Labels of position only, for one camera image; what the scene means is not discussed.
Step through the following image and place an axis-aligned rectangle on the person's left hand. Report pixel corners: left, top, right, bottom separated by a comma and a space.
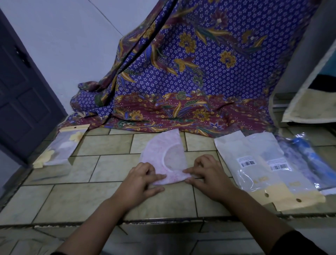
117, 162, 168, 211

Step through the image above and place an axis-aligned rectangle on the person's right hand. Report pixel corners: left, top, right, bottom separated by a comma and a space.
182, 154, 237, 203

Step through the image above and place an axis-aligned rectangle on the pink fabric garment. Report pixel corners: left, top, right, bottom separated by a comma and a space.
139, 128, 194, 186

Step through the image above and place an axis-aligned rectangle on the person's right forearm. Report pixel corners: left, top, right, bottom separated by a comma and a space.
222, 187, 297, 255

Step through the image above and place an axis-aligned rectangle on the person's left forearm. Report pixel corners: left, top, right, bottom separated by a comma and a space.
51, 194, 138, 255

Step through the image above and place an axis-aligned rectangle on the white packet with yellow header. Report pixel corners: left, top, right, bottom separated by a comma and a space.
214, 130, 289, 206
245, 132, 326, 212

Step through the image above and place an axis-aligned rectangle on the clear packet with yellow flowers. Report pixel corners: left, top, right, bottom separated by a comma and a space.
33, 124, 91, 169

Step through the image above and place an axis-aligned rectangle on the purple floral batik cloth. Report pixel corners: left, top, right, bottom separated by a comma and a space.
62, 0, 324, 139

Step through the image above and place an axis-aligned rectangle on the clear packet with blue item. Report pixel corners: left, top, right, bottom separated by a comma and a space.
278, 132, 336, 195

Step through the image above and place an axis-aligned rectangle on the black sleeve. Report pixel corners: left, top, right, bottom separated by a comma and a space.
270, 230, 329, 255

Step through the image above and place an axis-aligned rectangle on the cream fuzzy mat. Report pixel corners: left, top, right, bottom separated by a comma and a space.
282, 39, 336, 124

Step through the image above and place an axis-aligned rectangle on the dark panelled door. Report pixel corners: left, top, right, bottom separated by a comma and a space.
0, 8, 68, 168

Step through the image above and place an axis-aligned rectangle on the white door frame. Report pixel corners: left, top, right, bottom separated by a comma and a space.
272, 0, 336, 109

